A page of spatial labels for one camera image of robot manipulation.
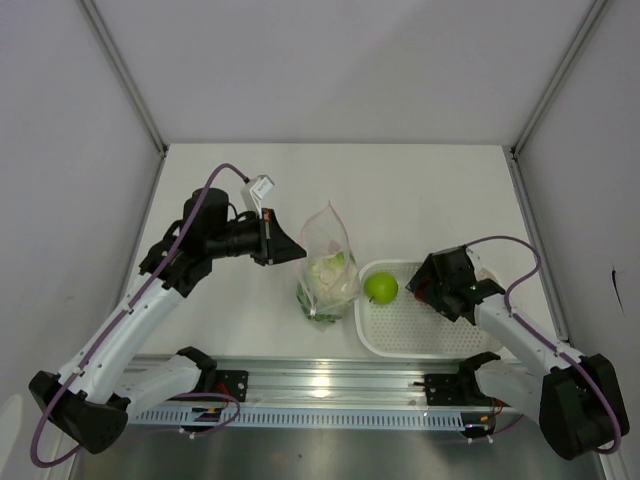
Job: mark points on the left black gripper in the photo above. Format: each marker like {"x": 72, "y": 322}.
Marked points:
{"x": 275, "y": 245}

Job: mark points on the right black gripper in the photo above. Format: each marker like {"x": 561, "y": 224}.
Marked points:
{"x": 428, "y": 268}

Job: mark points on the green apple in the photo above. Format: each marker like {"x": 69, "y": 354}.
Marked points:
{"x": 381, "y": 288}

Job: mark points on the clear pink zip top bag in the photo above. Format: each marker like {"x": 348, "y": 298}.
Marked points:
{"x": 324, "y": 233}

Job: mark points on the pale green cabbage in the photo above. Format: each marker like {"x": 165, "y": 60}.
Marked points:
{"x": 332, "y": 278}

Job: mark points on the green lettuce leaf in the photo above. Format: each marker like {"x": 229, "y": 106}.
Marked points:
{"x": 311, "y": 311}

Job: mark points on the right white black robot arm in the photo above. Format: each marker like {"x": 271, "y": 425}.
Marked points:
{"x": 575, "y": 399}

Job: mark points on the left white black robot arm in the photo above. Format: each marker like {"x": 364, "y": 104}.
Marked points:
{"x": 87, "y": 398}

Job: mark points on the white perforated plastic basket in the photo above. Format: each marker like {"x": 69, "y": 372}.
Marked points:
{"x": 409, "y": 329}

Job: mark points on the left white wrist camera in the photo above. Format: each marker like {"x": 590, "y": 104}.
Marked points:
{"x": 254, "y": 192}

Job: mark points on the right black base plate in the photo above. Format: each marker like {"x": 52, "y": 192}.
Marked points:
{"x": 449, "y": 390}

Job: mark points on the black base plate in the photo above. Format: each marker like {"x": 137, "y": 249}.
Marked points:
{"x": 229, "y": 382}
{"x": 449, "y": 390}

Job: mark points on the aluminium mounting rail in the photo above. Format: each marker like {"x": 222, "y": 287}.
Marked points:
{"x": 369, "y": 383}

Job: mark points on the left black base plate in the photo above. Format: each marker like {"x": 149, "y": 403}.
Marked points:
{"x": 229, "y": 382}

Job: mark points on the white slotted cable duct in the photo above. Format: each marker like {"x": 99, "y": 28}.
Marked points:
{"x": 182, "y": 415}

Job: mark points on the left aluminium frame post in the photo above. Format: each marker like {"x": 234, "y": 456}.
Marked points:
{"x": 122, "y": 73}

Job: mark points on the aluminium frame post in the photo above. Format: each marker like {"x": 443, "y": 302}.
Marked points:
{"x": 122, "y": 73}
{"x": 569, "y": 59}

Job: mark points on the right aluminium frame post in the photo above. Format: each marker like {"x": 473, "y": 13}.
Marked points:
{"x": 569, "y": 59}

